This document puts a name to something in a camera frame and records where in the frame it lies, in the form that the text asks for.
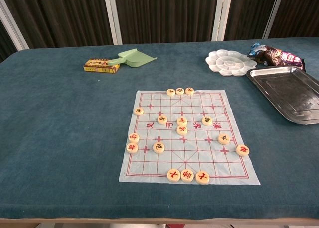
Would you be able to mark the white flower paint palette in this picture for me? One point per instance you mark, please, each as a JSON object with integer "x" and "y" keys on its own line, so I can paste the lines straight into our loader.
{"x": 230, "y": 62}

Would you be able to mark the stainless steel tray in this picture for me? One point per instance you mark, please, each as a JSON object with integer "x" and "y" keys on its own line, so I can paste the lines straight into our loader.
{"x": 286, "y": 93}

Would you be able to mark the brown purple snack bag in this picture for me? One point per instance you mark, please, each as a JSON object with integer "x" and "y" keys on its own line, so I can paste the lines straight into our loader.
{"x": 281, "y": 57}

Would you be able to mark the translucent xiangqi board sheet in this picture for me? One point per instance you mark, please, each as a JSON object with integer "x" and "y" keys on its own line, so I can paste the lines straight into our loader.
{"x": 194, "y": 160}

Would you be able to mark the blue velvet tablecloth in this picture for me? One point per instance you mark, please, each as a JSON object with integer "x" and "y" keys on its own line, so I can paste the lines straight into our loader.
{"x": 62, "y": 138}

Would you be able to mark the wooden chess piece red character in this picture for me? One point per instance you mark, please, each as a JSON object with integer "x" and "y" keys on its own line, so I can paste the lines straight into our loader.
{"x": 202, "y": 178}
{"x": 242, "y": 150}
{"x": 133, "y": 138}
{"x": 132, "y": 148}
{"x": 187, "y": 176}
{"x": 182, "y": 121}
{"x": 173, "y": 175}

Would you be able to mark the white partition frame post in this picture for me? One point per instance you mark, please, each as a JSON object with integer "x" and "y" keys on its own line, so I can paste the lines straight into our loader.
{"x": 221, "y": 14}
{"x": 13, "y": 26}
{"x": 274, "y": 14}
{"x": 112, "y": 16}

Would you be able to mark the yellow red cardboard box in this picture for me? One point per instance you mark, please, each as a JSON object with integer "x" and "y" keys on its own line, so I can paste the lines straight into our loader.
{"x": 99, "y": 66}

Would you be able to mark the green plastic dustpan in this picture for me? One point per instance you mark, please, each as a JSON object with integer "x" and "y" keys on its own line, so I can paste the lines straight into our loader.
{"x": 135, "y": 58}

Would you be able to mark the dark ribbed partition panel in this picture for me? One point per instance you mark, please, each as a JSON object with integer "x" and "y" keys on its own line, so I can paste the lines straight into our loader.
{"x": 62, "y": 16}
{"x": 167, "y": 14}
{"x": 301, "y": 11}
{"x": 249, "y": 11}
{"x": 6, "y": 43}

